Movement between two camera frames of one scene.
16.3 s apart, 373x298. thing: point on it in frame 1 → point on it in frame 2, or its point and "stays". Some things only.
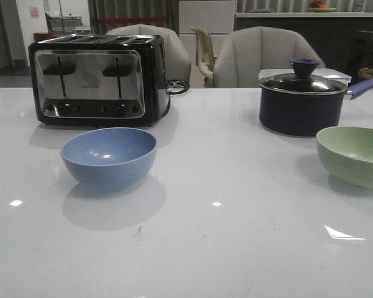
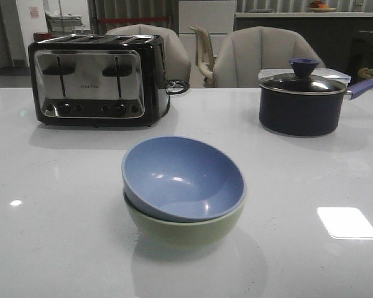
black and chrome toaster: (99, 81) stays
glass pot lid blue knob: (303, 81) stays
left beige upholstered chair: (178, 64) stays
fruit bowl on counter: (317, 6) stays
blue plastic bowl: (109, 159) → (181, 179)
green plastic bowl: (355, 155) → (188, 234)
